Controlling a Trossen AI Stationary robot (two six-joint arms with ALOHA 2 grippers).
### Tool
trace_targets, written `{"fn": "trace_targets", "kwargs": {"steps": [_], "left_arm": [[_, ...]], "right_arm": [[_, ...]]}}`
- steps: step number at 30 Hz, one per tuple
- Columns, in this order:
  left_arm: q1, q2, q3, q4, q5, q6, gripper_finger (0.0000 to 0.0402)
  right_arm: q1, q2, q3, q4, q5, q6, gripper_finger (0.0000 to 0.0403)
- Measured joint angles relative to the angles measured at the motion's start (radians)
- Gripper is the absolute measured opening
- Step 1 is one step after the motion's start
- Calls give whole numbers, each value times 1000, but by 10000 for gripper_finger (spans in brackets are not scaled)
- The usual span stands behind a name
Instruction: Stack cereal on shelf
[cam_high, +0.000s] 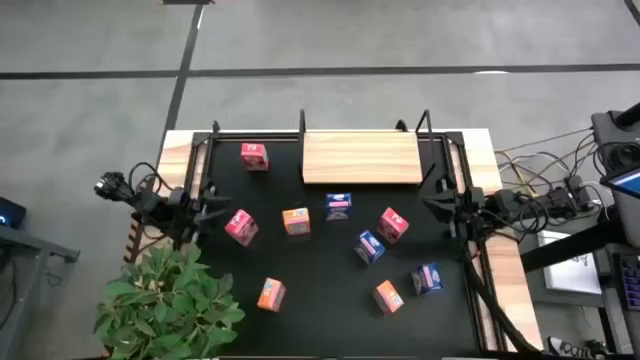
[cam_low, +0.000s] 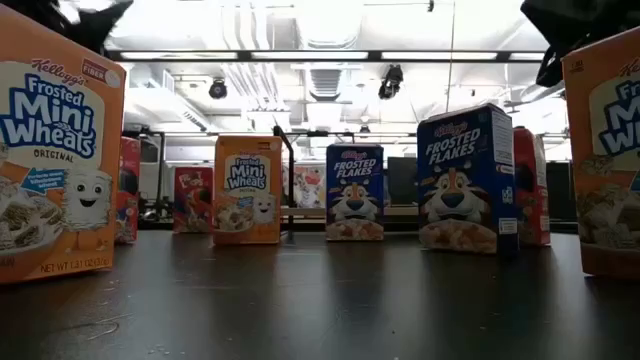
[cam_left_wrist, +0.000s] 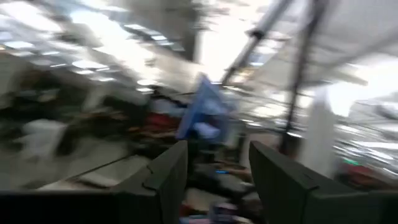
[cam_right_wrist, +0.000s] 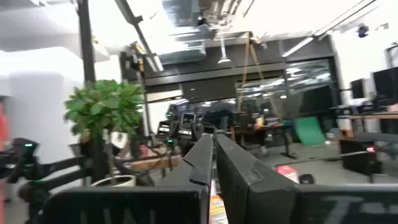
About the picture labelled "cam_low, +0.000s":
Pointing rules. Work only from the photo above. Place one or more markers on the Frosted Flakes cereal box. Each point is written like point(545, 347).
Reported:
point(355, 200)
point(460, 190)

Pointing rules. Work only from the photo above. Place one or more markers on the Frosted Mini Wheats cereal box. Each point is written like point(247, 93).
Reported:
point(610, 175)
point(247, 200)
point(60, 150)

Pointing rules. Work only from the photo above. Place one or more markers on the Froot Loops cereal box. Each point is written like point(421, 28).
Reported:
point(129, 200)
point(192, 200)
point(532, 200)

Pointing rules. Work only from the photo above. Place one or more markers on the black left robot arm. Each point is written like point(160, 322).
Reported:
point(100, 25)

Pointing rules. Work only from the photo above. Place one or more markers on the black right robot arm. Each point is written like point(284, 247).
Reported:
point(590, 20)

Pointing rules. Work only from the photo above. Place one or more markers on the dark background screen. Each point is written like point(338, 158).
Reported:
point(402, 180)

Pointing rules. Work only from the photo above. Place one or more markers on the black table mat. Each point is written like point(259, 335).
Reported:
point(320, 300)

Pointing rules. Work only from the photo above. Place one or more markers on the black overhead light bar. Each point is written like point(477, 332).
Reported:
point(245, 55)

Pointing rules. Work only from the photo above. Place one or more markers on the black metal stand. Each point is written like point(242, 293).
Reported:
point(161, 175)

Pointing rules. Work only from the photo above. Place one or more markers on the black partition panel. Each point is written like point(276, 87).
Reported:
point(560, 190)

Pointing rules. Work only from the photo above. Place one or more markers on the wooden shelf with black frame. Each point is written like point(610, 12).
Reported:
point(289, 200)

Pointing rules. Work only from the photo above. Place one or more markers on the black aluminium table frame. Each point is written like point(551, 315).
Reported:
point(400, 226)

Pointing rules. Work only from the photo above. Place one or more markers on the black overhead camera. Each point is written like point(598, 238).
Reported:
point(391, 82)

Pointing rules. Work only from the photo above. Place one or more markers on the round black ceiling camera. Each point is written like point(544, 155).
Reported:
point(218, 90)

